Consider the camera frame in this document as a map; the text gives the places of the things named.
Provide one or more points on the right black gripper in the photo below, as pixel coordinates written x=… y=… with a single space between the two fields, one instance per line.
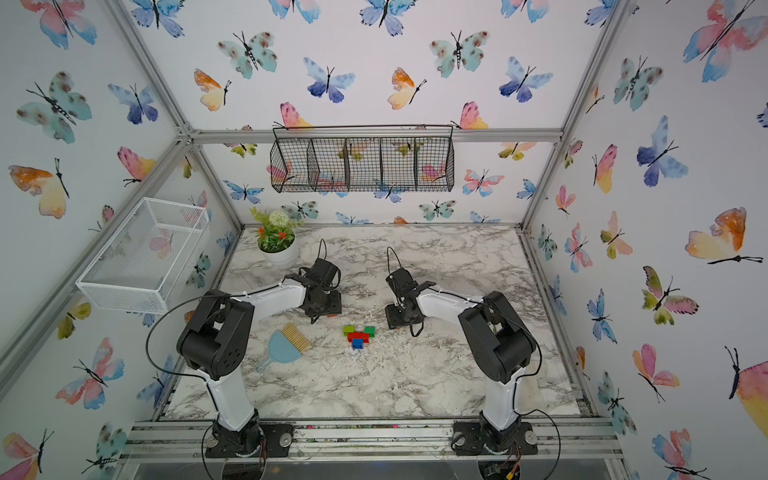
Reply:
x=391 y=318

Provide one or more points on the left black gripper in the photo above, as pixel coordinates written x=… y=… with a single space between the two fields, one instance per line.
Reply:
x=336 y=309

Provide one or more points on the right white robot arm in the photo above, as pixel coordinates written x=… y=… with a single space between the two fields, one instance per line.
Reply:
x=500 y=343

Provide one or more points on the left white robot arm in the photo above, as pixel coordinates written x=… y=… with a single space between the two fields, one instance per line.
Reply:
x=215 y=340

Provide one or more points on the white flower pot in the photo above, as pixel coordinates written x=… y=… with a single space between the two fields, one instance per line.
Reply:
x=281 y=253

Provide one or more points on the green artificial plant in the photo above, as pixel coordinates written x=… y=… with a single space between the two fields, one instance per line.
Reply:
x=276 y=229

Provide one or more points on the white mesh basket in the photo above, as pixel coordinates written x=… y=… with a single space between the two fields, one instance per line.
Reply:
x=146 y=261

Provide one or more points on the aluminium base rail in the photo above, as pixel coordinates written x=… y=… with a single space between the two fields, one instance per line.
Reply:
x=436 y=439

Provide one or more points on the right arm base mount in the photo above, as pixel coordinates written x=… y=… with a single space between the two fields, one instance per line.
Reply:
x=495 y=438

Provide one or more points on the black wire basket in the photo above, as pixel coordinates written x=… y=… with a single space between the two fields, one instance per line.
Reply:
x=362 y=159

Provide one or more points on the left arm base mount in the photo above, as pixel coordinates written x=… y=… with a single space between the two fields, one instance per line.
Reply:
x=249 y=438

